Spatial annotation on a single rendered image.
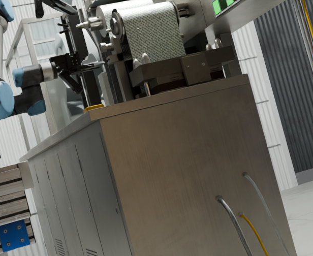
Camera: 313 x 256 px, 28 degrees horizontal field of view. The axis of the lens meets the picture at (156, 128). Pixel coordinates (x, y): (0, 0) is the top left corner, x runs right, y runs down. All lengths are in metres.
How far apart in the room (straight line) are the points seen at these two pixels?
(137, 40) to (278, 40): 4.12
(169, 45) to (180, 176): 0.62
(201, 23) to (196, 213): 0.83
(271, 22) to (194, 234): 4.53
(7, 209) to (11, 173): 0.11
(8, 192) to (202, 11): 1.14
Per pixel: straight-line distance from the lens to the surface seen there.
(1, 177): 2.11
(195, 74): 2.49
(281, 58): 6.67
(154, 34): 2.71
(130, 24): 2.69
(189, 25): 2.86
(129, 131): 2.33
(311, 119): 6.73
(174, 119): 2.39
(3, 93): 2.09
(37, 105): 2.51
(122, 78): 2.71
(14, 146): 5.61
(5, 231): 2.14
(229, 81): 2.50
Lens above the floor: 0.70
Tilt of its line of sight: 2 degrees up
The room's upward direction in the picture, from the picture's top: 15 degrees counter-clockwise
